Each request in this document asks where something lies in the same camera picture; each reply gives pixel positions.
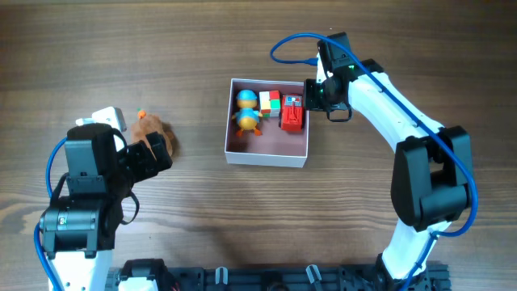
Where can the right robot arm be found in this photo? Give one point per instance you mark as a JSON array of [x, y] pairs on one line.
[[433, 191]]

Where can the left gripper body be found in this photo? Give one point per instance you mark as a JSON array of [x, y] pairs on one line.
[[137, 160]]

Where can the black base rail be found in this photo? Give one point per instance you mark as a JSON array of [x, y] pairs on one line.
[[152, 274]]

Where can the small colourful puzzle cube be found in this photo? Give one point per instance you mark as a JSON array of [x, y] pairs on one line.
[[269, 102]]

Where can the white box pink interior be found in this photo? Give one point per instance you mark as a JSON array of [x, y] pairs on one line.
[[275, 147]]

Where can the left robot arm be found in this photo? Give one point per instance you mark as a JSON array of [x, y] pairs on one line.
[[76, 234]]

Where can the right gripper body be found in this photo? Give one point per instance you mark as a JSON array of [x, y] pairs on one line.
[[313, 95]]

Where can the brown plush toy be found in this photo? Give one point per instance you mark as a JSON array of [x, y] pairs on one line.
[[148, 123]]

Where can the yellow toy duck blue hat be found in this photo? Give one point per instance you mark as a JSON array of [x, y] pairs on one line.
[[247, 118]]

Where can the red toy truck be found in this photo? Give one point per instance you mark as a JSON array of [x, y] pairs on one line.
[[291, 113]]

